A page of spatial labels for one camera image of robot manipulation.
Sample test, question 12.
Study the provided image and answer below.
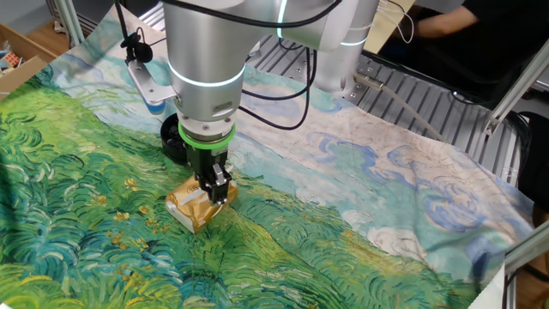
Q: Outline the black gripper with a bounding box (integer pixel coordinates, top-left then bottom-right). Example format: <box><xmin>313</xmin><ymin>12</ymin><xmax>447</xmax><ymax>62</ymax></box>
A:
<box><xmin>184</xmin><ymin>143</ymin><xmax>232</xmax><ymax>206</ymax></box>

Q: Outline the white paper napkin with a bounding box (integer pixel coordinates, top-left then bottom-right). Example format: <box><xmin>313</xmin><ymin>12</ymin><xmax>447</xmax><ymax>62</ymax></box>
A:
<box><xmin>178</xmin><ymin>165</ymin><xmax>235</xmax><ymax>207</ymax></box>

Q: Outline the bare person forearm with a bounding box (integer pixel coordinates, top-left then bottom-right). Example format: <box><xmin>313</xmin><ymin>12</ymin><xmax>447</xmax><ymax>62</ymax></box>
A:
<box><xmin>413</xmin><ymin>4</ymin><xmax>480</xmax><ymax>39</ymax></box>

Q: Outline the gold tissue pack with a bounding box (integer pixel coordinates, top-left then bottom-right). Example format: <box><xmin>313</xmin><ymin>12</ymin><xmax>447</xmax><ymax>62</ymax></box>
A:
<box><xmin>165</xmin><ymin>173</ymin><xmax>239</xmax><ymax>235</ymax></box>

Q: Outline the black round container of stones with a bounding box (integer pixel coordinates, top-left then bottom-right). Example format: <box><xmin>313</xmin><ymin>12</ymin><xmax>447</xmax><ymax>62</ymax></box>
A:
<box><xmin>160</xmin><ymin>112</ymin><xmax>192</xmax><ymax>167</ymax></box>

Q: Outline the painted landscape print tablecloth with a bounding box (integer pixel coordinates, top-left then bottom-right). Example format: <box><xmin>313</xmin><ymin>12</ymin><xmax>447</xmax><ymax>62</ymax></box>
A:
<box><xmin>0</xmin><ymin>8</ymin><xmax>537</xmax><ymax>309</ymax></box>

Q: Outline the brown cardboard box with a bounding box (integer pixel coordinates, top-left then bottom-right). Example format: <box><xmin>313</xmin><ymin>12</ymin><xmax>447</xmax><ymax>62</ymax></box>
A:
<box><xmin>0</xmin><ymin>23</ymin><xmax>57</xmax><ymax>100</ymax></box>

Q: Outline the tan cardboard sheet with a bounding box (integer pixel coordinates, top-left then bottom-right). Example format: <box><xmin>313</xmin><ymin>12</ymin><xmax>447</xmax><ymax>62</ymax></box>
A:
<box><xmin>363</xmin><ymin>0</ymin><xmax>417</xmax><ymax>55</ymax></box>

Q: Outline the Rubik's cube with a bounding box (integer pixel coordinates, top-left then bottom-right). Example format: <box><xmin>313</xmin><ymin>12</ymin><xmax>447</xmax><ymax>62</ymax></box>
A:
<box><xmin>3</xmin><ymin>51</ymin><xmax>22</xmax><ymax>69</ymax></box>

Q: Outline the black shirt torso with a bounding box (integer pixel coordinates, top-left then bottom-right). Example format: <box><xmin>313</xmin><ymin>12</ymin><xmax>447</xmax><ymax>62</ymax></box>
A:
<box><xmin>377</xmin><ymin>0</ymin><xmax>549</xmax><ymax>108</ymax></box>

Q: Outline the wrist camera with blue end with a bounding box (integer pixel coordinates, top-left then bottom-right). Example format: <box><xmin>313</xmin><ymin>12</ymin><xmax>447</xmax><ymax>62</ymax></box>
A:
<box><xmin>145</xmin><ymin>99</ymin><xmax>167</xmax><ymax>116</ymax></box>

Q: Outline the black looping arm cable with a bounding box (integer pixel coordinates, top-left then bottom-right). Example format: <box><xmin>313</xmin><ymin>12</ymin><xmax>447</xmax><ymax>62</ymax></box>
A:
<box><xmin>237</xmin><ymin>46</ymin><xmax>319</xmax><ymax>131</ymax></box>

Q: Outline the silver camera mount bracket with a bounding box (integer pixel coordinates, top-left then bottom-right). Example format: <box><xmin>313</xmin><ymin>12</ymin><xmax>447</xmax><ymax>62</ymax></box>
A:
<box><xmin>127</xmin><ymin>58</ymin><xmax>179</xmax><ymax>106</ymax></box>

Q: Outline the black camera cable plug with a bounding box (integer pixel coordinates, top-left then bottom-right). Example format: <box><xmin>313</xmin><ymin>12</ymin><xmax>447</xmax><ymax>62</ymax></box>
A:
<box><xmin>119</xmin><ymin>30</ymin><xmax>154</xmax><ymax>64</ymax></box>

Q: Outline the grey hose with metal connector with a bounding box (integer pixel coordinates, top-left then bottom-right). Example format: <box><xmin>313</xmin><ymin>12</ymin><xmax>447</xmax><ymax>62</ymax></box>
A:
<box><xmin>353</xmin><ymin>70</ymin><xmax>448</xmax><ymax>143</ymax></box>

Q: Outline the aluminium frame post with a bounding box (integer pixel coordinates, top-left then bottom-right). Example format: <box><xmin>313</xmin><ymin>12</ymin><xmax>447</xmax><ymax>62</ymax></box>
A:
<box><xmin>54</xmin><ymin>0</ymin><xmax>86</xmax><ymax>47</ymax></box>
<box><xmin>503</xmin><ymin>222</ymin><xmax>549</xmax><ymax>276</ymax></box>
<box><xmin>483</xmin><ymin>50</ymin><xmax>549</xmax><ymax>136</ymax></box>

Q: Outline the thin white wire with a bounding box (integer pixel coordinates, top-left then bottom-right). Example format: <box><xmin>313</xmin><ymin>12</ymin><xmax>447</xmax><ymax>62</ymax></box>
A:
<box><xmin>377</xmin><ymin>0</ymin><xmax>416</xmax><ymax>45</ymax></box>

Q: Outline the black cable bundle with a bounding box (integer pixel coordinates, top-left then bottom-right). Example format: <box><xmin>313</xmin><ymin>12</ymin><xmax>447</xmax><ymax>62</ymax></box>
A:
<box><xmin>505</xmin><ymin>110</ymin><xmax>534</xmax><ymax>184</ymax></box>

